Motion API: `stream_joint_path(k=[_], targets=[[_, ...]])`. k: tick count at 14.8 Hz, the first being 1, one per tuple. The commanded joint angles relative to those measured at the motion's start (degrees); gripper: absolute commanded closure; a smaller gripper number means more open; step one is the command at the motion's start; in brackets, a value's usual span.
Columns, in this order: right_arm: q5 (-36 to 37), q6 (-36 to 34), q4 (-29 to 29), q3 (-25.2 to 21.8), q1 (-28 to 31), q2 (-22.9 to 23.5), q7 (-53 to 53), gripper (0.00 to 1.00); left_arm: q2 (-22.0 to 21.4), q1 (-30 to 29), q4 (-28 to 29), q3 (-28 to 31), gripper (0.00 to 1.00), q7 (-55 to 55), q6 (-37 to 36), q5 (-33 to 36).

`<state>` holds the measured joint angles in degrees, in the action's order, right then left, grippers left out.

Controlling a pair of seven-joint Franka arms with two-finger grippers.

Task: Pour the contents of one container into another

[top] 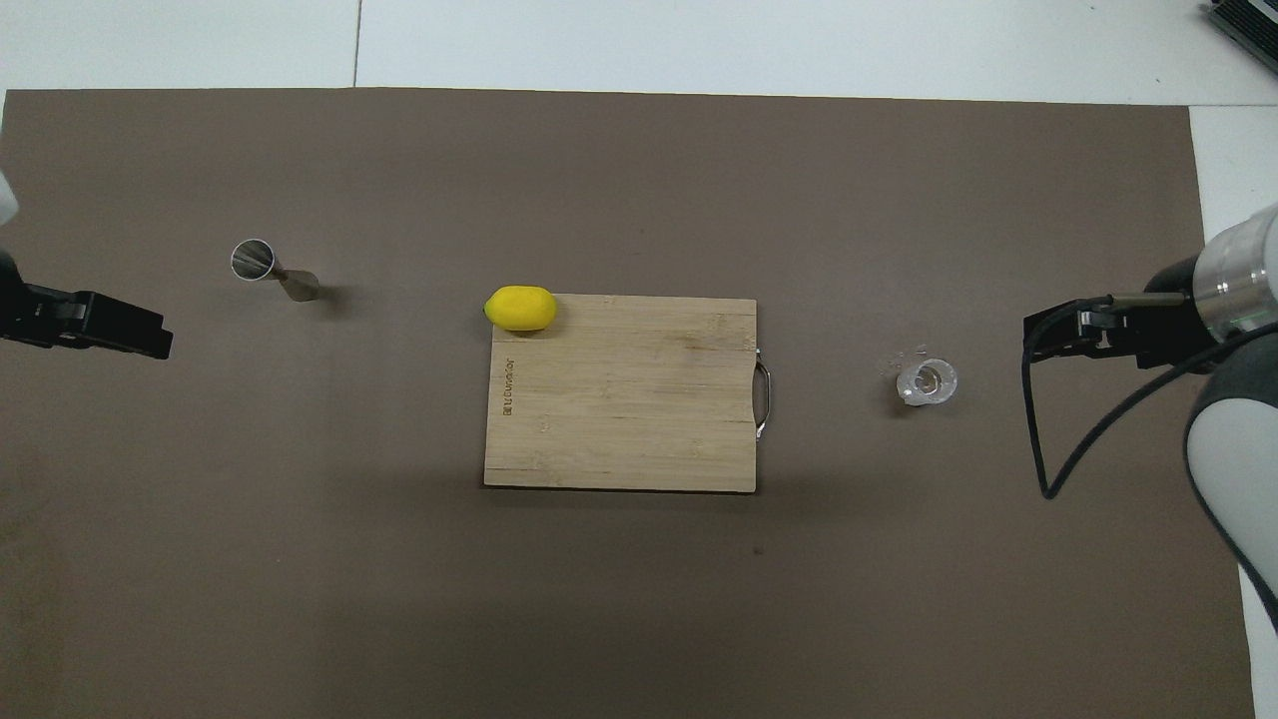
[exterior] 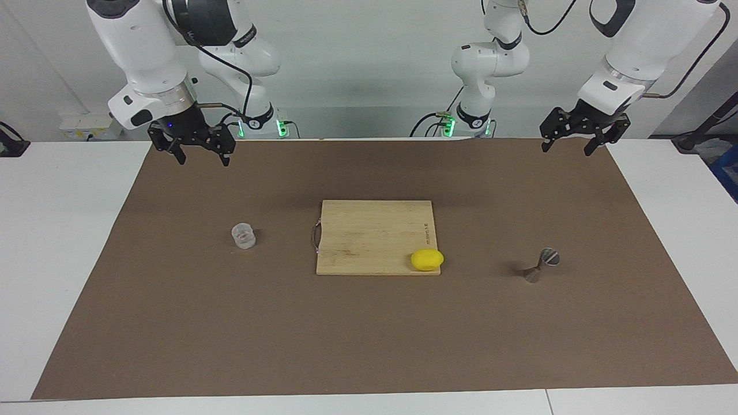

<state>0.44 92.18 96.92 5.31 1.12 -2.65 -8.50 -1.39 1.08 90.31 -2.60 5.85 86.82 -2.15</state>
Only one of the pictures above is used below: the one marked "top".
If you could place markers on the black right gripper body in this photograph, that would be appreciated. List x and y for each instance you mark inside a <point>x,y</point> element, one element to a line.
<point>1163,330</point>

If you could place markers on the steel jigger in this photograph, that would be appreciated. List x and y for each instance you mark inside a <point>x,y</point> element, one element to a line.
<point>252,260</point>

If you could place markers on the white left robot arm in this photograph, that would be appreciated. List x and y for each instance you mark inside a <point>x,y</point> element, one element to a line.
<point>5,200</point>

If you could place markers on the wooden cutting board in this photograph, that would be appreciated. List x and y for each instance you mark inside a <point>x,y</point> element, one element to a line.
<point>619,399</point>

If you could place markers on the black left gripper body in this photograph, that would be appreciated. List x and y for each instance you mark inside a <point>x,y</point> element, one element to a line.
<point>30,315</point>

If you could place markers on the yellow lemon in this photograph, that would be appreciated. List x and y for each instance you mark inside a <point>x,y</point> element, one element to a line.
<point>519,308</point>

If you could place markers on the grey ribbed device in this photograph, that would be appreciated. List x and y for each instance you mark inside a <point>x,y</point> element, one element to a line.
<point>1253,25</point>

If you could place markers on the brown table mat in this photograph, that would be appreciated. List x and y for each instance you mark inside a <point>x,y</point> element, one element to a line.
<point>300,549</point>

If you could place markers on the clear glass cup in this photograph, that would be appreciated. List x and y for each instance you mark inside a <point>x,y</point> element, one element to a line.
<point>927,381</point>

